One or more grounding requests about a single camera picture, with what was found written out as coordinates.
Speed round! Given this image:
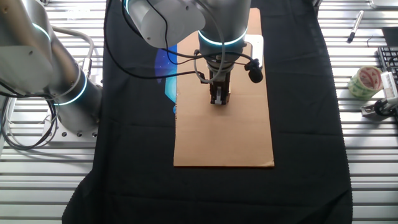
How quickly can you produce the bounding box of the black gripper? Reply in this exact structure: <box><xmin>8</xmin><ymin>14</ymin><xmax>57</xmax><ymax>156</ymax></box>
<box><xmin>208</xmin><ymin>70</ymin><xmax>231</xmax><ymax>106</ymax></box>

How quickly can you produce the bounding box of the small wooden block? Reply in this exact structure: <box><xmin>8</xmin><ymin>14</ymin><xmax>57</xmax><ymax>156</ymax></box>
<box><xmin>210</xmin><ymin>90</ymin><xmax>233</xmax><ymax>106</ymax></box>

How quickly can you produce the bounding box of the brown cardboard sheet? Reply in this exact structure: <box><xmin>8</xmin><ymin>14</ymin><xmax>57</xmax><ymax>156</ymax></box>
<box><xmin>173</xmin><ymin>7</ymin><xmax>275</xmax><ymax>168</ymax></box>

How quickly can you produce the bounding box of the black cloth with blue print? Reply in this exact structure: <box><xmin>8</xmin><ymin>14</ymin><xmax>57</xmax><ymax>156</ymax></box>
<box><xmin>62</xmin><ymin>0</ymin><xmax>354</xmax><ymax>224</ymax></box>

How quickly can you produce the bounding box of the clear packing tape roll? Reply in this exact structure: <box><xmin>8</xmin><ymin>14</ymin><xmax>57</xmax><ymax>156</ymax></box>
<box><xmin>347</xmin><ymin>65</ymin><xmax>384</xmax><ymax>101</ymax></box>

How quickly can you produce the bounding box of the silver black marker pen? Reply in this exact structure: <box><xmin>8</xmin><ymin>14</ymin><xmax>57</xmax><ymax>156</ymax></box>
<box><xmin>346</xmin><ymin>10</ymin><xmax>364</xmax><ymax>44</ymax></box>

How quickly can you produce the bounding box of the black keyboard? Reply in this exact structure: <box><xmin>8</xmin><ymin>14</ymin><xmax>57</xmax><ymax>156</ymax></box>
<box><xmin>377</xmin><ymin>46</ymin><xmax>398</xmax><ymax>86</ymax></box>

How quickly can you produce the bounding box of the black box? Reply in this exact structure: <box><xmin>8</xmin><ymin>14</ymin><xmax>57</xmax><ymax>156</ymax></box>
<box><xmin>381</xmin><ymin>27</ymin><xmax>398</xmax><ymax>47</ymax></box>

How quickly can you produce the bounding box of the grey flat device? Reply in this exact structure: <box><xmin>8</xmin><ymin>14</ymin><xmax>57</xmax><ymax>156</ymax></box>
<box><xmin>369</xmin><ymin>0</ymin><xmax>398</xmax><ymax>9</ymax></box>

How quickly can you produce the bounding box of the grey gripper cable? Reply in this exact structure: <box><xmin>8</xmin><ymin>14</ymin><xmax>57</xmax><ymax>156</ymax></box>
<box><xmin>193</xmin><ymin>0</ymin><xmax>226</xmax><ymax>85</ymax></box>

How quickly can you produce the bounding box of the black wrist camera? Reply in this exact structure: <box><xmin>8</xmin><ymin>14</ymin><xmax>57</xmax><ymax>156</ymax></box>
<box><xmin>244</xmin><ymin>58</ymin><xmax>264</xmax><ymax>84</ymax></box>

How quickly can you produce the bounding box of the thin black cable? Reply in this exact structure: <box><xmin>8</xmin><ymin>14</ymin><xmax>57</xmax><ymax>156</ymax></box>
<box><xmin>146</xmin><ymin>0</ymin><xmax>256</xmax><ymax>66</ymax></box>

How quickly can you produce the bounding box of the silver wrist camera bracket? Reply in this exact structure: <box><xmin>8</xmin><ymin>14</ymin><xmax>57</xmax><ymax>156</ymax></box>
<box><xmin>244</xmin><ymin>34</ymin><xmax>264</xmax><ymax>69</ymax></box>

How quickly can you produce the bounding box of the thick black cable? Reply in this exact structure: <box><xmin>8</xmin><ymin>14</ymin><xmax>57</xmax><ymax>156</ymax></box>
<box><xmin>103</xmin><ymin>0</ymin><xmax>206</xmax><ymax>80</ymax></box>

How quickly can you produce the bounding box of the grey cable with metal connector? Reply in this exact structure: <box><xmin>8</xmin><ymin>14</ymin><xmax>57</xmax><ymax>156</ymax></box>
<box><xmin>51</xmin><ymin>26</ymin><xmax>95</xmax><ymax>78</ymax></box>

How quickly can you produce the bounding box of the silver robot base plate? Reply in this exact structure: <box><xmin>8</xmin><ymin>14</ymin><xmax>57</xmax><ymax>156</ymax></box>
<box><xmin>43</xmin><ymin>124</ymin><xmax>100</xmax><ymax>147</ymax></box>

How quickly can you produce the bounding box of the black base cable bundle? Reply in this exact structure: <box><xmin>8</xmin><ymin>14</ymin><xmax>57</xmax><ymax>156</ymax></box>
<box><xmin>0</xmin><ymin>80</ymin><xmax>60</xmax><ymax>152</ymax></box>

